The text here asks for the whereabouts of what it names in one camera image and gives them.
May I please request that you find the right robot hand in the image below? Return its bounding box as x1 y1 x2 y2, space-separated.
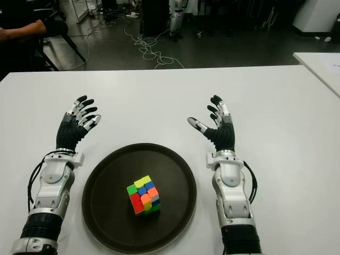
187 95 236 152

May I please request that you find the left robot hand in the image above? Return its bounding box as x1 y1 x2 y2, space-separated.
55 95 101 152

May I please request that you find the multicoloured Rubik's cube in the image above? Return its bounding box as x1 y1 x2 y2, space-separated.
126 175 162 217

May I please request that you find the black chair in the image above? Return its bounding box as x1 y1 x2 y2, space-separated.
39 10 88 71

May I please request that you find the round dark brown tray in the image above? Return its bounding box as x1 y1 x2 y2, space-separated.
81 142 198 255

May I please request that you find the seated person black shirt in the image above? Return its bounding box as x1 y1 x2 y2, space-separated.
0 0 54 80

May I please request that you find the white side table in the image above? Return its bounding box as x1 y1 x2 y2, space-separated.
293 52 340 98

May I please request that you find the white shelf unit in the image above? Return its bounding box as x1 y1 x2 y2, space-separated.
59 0 90 24

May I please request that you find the black cabinet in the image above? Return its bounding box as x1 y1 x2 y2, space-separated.
141 0 171 37

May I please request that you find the white machine base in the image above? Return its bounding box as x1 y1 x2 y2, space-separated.
292 0 340 35

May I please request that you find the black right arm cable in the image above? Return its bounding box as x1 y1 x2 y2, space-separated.
243 160 259 205

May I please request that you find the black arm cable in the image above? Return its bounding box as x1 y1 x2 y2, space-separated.
243 160 259 205
28 150 79 213

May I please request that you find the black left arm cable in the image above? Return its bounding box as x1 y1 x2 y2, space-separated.
28 150 79 213

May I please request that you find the white floor cable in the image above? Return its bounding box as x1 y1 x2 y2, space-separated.
79 13 185 70

